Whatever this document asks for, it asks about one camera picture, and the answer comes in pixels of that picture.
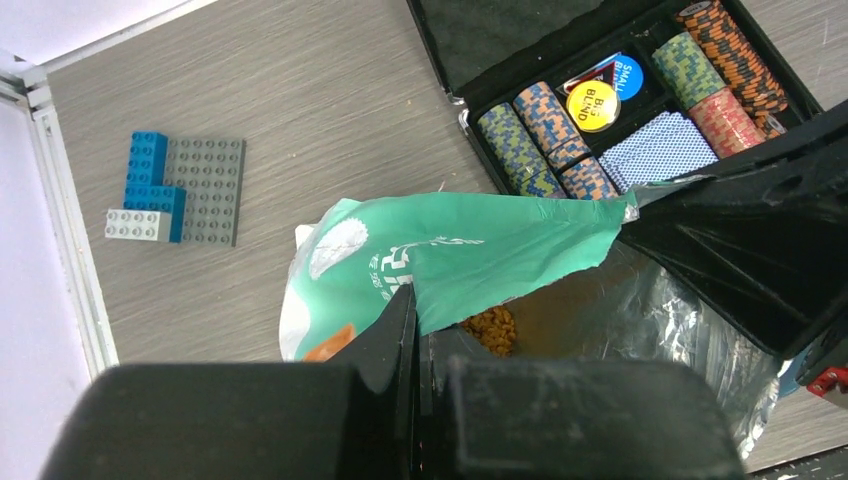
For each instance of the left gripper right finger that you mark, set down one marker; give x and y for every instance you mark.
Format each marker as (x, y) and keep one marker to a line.
(486, 417)

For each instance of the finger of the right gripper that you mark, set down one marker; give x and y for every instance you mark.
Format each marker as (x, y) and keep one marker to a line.
(761, 236)

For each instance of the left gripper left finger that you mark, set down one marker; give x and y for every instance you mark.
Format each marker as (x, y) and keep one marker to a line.
(349, 417)

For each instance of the green pet food bag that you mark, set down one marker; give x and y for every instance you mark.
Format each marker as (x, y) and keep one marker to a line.
(464, 253)

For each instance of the brown pet food kibble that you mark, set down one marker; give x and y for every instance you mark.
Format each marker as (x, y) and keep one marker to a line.
(494, 328)

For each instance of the blue card deck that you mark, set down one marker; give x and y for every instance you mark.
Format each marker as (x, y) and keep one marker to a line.
(668, 146)

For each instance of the blue small blind button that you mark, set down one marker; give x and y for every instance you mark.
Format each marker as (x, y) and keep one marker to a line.
(624, 74)

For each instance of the yellow big blind button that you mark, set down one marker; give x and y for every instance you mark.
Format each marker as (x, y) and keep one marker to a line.
(593, 106)

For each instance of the white lego brick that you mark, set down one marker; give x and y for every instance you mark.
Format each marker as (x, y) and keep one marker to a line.
(138, 225)

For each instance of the blue lego brick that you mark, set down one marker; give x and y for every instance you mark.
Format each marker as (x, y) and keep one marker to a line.
(145, 188)

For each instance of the grey lego base plate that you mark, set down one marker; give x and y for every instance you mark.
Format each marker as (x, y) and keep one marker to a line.
(210, 170)

